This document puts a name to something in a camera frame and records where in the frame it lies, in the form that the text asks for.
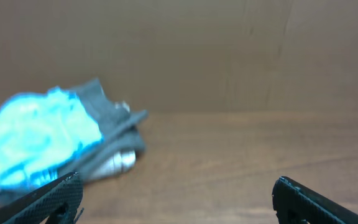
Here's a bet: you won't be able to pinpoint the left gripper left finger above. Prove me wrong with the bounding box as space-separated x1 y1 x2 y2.
0 172 83 224

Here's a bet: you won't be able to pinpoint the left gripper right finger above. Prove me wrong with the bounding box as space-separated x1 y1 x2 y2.
272 176 358 224

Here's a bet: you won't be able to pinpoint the light blue printed t-shirt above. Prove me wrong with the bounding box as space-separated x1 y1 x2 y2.
0 87 103 191

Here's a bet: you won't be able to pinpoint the beige folded garment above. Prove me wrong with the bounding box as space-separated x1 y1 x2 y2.
79 100 145 182

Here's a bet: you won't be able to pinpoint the grey folded trousers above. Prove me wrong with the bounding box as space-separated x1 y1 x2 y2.
0 79 148 204

